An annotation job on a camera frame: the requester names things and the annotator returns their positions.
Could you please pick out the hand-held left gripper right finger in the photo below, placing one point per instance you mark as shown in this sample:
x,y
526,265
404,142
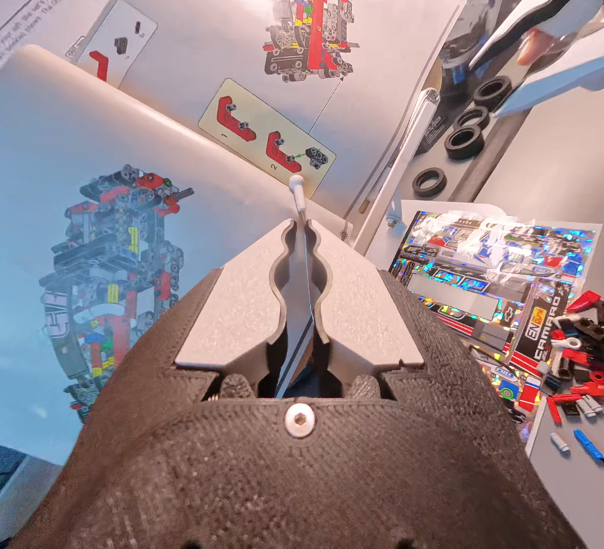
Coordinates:
x,y
373,322

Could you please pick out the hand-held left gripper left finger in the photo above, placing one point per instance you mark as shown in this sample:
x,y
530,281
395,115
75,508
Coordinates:
x,y
226,317

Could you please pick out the lego instruction booklet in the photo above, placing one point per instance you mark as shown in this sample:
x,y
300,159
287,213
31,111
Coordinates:
x,y
188,62

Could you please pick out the pile of mixed lego pieces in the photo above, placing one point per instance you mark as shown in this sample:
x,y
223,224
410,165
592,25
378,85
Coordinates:
x,y
575,360

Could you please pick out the person's right hand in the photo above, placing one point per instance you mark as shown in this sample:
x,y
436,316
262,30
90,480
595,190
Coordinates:
x,y
533,46

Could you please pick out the black rubber tire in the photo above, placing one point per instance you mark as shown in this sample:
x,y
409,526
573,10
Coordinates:
x,y
453,150
460,120
417,190
481,98

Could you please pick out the holographic sticker sheet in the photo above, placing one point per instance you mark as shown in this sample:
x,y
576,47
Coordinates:
x,y
472,284

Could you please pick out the white stand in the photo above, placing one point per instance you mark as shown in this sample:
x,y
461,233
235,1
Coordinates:
x,y
410,143

